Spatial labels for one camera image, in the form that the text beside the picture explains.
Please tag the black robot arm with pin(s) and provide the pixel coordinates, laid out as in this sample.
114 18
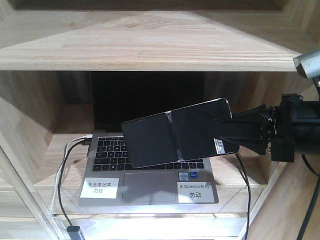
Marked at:
307 128

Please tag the silver laptop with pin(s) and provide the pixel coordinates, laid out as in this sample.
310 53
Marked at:
109 178

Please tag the wooden shelf unit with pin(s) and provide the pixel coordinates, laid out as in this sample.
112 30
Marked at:
39 38

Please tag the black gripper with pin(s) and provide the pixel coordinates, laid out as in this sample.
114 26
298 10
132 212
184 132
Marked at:
253 124

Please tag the grey usb hub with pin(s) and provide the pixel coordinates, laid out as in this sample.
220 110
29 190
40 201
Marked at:
75 233

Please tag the black foldable phone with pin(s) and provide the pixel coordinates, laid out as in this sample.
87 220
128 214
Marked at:
181 134

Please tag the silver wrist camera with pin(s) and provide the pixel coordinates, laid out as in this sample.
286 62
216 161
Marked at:
308 64

